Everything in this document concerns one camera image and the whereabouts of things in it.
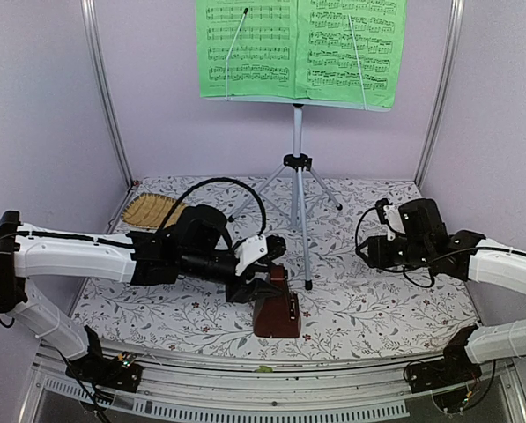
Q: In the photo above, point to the green sheet music page one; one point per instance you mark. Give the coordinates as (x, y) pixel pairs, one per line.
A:
(246, 48)

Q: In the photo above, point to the aluminium corner post right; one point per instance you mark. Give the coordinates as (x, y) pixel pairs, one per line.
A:
(448, 61)

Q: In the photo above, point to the dark red metronome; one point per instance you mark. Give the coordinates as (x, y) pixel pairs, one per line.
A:
(278, 317)

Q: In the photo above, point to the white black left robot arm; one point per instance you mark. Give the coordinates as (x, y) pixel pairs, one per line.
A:
(198, 245)

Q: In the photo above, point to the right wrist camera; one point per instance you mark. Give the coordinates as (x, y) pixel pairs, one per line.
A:
(388, 215)

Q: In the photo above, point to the green sheet music stack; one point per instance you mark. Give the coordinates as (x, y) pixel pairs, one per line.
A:
(350, 51)

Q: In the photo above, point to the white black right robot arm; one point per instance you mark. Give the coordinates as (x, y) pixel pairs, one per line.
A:
(417, 239)

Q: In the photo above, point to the white perforated music stand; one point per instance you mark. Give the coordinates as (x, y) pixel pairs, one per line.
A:
(297, 161)

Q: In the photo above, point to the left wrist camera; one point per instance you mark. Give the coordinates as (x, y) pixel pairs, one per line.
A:
(258, 247)

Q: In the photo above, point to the aluminium corner post left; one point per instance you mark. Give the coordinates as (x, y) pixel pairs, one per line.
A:
(92, 34)

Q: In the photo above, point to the woven bamboo tray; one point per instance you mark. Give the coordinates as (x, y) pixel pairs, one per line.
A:
(147, 210)

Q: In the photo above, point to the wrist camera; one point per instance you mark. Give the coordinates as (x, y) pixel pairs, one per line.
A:
(258, 247)
(388, 215)

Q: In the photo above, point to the aluminium front rail frame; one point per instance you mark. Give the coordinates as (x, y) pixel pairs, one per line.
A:
(180, 387)

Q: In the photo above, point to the aluminium corner post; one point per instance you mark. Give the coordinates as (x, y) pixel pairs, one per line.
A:
(92, 34)
(448, 61)

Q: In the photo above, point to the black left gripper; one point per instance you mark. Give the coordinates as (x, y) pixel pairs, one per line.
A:
(244, 292)

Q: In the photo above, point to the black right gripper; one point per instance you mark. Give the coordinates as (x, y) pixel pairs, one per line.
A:
(378, 256)

